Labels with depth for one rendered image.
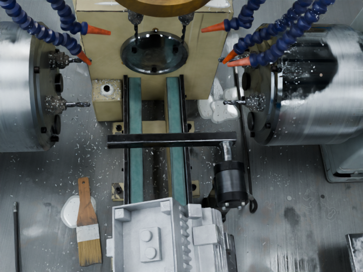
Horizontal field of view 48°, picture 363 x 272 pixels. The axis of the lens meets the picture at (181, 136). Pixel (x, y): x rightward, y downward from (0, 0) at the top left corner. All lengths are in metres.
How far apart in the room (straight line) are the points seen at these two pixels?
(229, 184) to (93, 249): 0.36
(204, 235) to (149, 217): 0.09
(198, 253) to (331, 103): 0.36
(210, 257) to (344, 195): 0.52
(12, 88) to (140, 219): 0.30
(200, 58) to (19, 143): 0.42
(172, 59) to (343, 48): 0.35
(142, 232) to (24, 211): 0.43
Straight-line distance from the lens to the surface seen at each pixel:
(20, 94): 0.73
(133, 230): 0.67
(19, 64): 0.73
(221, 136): 0.80
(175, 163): 0.88
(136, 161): 0.88
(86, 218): 0.97
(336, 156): 1.03
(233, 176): 0.76
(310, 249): 1.03
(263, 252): 0.99
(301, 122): 0.78
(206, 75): 0.99
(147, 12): 0.57
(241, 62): 0.67
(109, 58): 0.92
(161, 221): 0.65
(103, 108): 0.99
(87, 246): 0.96
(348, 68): 0.80
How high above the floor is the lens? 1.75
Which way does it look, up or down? 66 degrees down
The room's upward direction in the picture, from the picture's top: 12 degrees clockwise
